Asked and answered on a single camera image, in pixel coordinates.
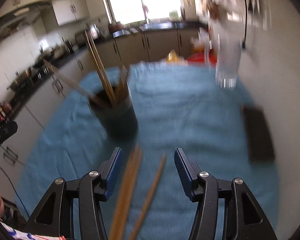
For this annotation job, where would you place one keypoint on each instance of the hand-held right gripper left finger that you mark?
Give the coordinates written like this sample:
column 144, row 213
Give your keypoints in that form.
column 113, row 172

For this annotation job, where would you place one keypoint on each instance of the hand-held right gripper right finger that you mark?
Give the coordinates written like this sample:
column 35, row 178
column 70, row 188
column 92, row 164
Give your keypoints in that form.
column 183, row 175

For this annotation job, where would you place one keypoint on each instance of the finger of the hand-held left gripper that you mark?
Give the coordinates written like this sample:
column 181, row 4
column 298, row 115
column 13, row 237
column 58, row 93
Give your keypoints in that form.
column 5, row 131

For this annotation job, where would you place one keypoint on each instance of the dark grey perforated chopstick holder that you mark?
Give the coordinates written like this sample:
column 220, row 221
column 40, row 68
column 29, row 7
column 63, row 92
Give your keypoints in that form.
column 120, row 122

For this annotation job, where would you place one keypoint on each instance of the row of condiment bottles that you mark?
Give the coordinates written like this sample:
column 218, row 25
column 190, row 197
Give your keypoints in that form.
column 0, row 110

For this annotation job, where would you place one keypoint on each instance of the blue tablecloth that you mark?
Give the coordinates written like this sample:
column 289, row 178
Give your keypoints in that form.
column 190, row 120

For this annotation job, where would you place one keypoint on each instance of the smartphone in brown case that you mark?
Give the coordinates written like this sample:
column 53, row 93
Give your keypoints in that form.
column 260, row 135

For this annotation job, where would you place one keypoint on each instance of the patterned white clothing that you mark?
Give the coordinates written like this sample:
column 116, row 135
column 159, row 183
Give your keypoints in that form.
column 20, row 235

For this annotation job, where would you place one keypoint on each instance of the dark electric kettle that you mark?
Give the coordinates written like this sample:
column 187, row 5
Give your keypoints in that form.
column 69, row 47

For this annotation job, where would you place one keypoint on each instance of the red plastic basin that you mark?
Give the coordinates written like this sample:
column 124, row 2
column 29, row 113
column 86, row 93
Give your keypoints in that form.
column 200, row 57

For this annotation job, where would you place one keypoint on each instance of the yellow object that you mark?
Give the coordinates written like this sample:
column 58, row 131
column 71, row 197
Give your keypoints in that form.
column 173, row 56

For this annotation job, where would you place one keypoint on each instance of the clear glass pitcher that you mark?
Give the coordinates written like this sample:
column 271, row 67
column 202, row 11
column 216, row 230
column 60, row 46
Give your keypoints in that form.
column 228, row 62

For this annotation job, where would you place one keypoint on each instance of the range hood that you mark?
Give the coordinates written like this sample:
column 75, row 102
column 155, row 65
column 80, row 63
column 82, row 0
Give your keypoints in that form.
column 22, row 11

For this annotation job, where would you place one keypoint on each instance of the stainless steel rice cooker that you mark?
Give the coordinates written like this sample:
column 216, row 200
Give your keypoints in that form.
column 93, row 31

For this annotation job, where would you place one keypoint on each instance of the brown clay pot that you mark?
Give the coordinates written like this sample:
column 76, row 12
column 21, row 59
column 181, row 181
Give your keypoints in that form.
column 116, row 26

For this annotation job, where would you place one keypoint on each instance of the black kitchen countertop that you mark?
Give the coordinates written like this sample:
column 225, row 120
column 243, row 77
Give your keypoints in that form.
column 152, row 27

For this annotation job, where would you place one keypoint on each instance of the metal sink faucet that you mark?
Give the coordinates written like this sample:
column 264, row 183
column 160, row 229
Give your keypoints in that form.
column 146, row 17

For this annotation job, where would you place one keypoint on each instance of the kitchen window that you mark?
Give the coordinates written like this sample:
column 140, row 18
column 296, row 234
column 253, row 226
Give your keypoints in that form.
column 152, row 0

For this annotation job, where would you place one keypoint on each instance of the beige wall cabinets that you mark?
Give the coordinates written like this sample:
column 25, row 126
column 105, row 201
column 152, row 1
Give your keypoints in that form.
column 65, row 12

